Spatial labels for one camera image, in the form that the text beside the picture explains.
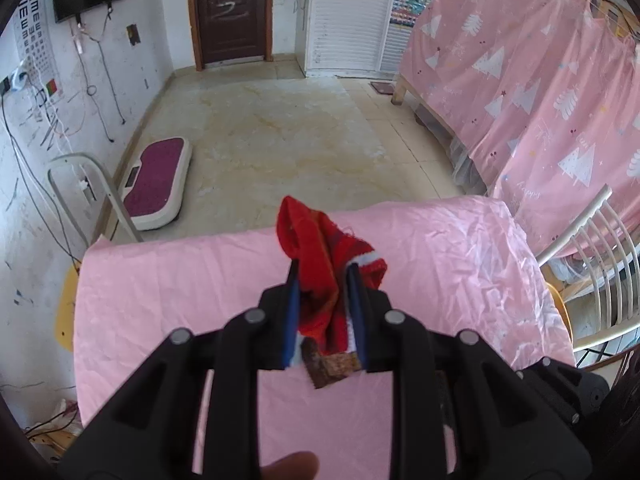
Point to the left hand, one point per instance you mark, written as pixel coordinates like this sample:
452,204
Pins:
296,466

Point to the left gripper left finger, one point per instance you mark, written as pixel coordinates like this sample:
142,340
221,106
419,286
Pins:
190,409

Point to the yellow stool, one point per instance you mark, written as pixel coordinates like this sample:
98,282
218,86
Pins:
65,315

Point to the white louvered wardrobe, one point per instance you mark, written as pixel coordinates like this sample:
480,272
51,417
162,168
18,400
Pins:
349,38

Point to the eye chart poster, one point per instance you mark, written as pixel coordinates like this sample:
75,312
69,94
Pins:
34,46

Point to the pink bed sheet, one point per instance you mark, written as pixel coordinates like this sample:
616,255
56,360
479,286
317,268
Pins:
458,264

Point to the pink tree print curtain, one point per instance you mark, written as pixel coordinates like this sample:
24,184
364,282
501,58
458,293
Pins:
542,96

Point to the red striped knitted sock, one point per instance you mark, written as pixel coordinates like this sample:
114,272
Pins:
324,252

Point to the brown snack packet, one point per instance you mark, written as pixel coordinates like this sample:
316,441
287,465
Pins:
323,370

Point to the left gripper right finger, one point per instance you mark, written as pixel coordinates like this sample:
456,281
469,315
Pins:
458,410

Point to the dark brown door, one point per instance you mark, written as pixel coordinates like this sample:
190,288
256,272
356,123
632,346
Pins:
230,31

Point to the orange chair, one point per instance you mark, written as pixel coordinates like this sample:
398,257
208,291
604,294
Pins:
562,309

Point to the purple vibration plate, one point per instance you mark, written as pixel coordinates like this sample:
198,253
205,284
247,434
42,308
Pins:
153,192

